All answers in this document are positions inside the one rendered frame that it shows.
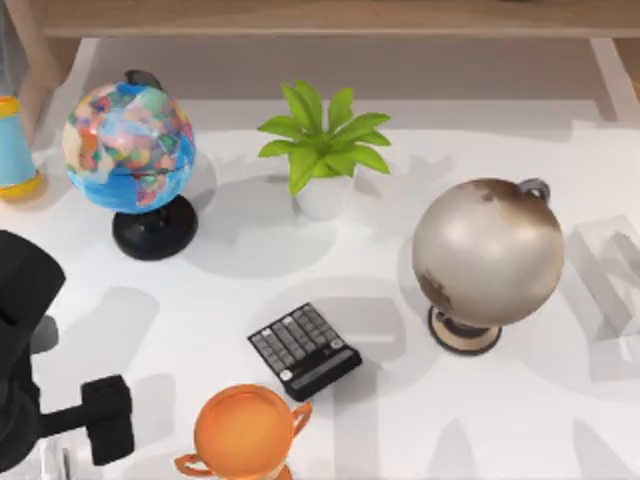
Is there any orange trophy cup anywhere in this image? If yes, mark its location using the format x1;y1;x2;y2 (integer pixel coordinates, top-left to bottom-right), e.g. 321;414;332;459
173;383;314;480

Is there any black calculator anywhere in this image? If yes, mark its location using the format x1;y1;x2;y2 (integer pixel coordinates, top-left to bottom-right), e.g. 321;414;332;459
247;301;364;403

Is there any colourful globe on black base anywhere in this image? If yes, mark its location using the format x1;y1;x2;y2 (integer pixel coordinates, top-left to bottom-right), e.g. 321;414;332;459
61;69;200;262

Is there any blue and yellow cup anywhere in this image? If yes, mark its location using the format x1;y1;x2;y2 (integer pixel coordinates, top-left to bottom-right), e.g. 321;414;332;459
0;95;43;202

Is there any green plant in white pot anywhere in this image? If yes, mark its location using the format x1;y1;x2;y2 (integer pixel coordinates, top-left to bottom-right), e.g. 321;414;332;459
256;79;393;222

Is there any beige globe on tan base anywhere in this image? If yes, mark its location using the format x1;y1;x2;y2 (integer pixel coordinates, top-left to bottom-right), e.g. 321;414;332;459
411;176;566;356

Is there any wooden shelf unit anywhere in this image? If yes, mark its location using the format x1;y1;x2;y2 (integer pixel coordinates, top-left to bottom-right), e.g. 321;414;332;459
3;0;640;146

